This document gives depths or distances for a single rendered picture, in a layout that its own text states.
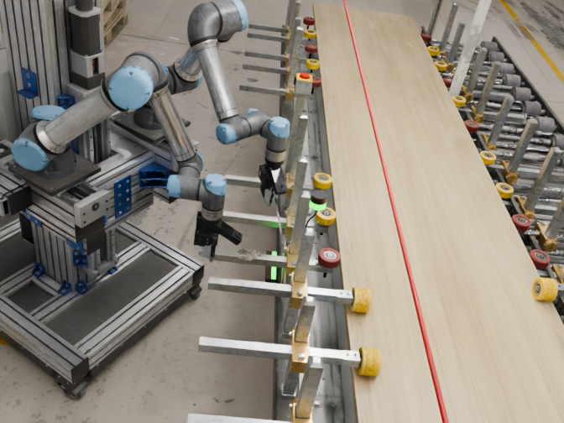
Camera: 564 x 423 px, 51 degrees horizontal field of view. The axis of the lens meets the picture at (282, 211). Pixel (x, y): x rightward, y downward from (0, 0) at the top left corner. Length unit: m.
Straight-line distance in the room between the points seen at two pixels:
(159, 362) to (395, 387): 1.40
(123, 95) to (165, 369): 1.49
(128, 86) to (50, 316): 1.35
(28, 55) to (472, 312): 1.79
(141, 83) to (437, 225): 1.31
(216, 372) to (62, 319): 0.73
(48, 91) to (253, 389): 1.55
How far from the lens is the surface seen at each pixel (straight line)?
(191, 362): 2.91
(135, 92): 1.79
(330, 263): 2.14
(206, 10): 2.14
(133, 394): 2.81
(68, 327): 2.80
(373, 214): 2.42
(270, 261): 2.16
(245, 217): 2.35
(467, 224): 2.54
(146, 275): 3.00
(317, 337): 2.25
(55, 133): 1.97
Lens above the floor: 2.28
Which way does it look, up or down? 37 degrees down
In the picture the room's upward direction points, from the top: 10 degrees clockwise
